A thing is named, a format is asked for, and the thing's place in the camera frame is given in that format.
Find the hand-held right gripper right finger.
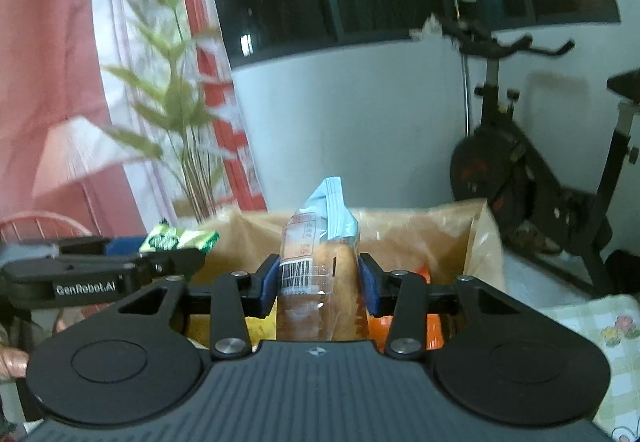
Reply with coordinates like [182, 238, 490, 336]
[357, 252, 557, 365]

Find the person's left hand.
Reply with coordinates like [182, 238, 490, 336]
[0, 332, 29, 381]

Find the black bag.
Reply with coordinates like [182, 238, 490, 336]
[604, 248, 640, 297]

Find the cardboard box with plastic liner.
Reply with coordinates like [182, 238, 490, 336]
[185, 198, 507, 354]

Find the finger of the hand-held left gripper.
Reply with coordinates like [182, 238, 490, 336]
[56, 235, 147, 258]
[132, 247, 207, 289]

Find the printed wall cloth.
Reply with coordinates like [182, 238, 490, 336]
[0, 0, 268, 253]

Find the black exercise bike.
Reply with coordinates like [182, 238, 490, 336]
[409, 11, 640, 299]

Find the brown sandal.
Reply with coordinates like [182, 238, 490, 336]
[514, 226, 565, 257]

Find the orange snack packet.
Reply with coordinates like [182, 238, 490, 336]
[366, 266, 447, 354]

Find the crumpled white tissue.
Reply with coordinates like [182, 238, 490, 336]
[409, 13, 445, 42]

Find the metal pole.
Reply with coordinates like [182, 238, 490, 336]
[455, 0, 475, 139]

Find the blue bread packet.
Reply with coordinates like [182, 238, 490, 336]
[276, 176, 374, 344]

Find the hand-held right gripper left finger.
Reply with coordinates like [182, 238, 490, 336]
[90, 252, 282, 364]

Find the green snack packet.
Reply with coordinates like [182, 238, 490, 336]
[138, 219, 221, 254]

